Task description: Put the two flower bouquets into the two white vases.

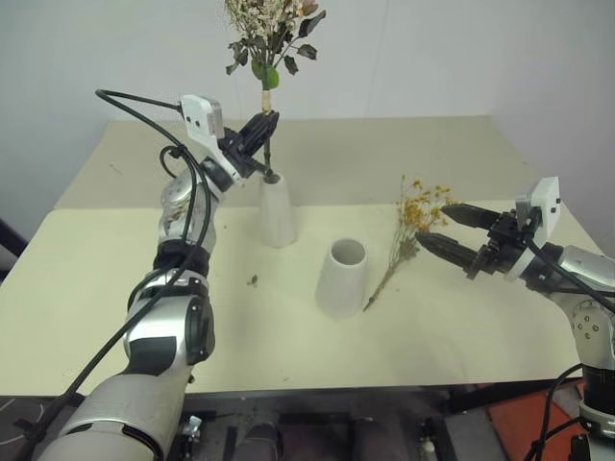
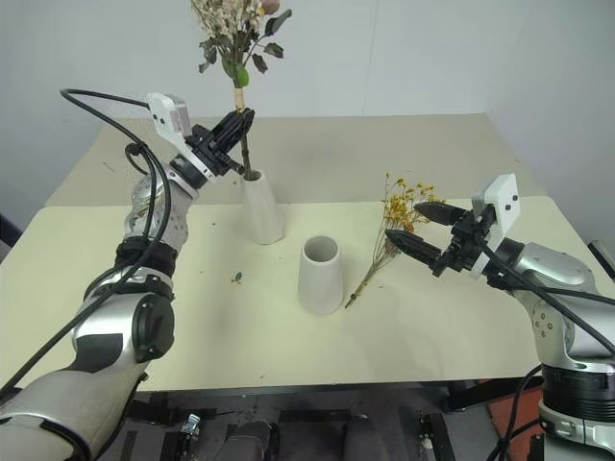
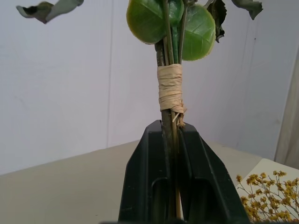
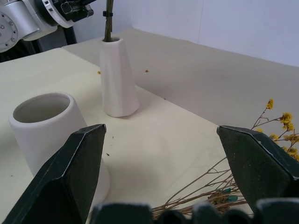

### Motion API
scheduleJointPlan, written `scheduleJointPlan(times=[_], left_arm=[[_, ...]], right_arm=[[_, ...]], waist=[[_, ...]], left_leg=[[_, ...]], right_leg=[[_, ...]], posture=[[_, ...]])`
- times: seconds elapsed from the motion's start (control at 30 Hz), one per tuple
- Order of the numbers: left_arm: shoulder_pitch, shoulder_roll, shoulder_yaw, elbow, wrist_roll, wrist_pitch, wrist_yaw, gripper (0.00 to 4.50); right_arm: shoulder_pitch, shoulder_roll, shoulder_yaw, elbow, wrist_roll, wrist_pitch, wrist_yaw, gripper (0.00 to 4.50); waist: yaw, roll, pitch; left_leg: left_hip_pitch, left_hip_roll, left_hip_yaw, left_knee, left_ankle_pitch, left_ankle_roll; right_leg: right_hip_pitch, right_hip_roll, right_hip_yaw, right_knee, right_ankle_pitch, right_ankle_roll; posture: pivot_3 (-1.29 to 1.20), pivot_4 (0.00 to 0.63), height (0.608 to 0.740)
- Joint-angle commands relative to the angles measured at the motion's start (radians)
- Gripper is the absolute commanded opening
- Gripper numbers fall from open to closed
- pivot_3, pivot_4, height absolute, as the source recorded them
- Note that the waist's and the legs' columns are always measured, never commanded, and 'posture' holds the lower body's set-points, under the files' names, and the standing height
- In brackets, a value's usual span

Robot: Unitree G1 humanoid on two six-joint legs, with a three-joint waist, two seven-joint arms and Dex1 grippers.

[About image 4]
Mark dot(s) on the yellow dried flower bouquet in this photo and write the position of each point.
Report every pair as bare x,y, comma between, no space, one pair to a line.
286,120

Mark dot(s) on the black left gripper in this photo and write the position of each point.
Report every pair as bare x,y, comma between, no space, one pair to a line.
75,11

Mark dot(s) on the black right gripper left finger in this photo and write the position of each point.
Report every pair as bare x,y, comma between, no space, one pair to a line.
70,177

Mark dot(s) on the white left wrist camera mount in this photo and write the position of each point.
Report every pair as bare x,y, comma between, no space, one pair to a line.
55,14

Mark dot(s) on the tall twisted white vase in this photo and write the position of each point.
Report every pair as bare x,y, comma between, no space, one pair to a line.
116,81

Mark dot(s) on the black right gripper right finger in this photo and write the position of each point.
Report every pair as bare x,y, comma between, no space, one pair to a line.
257,168

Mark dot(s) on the wide white ceramic vase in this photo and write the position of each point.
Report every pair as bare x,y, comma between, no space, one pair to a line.
35,140

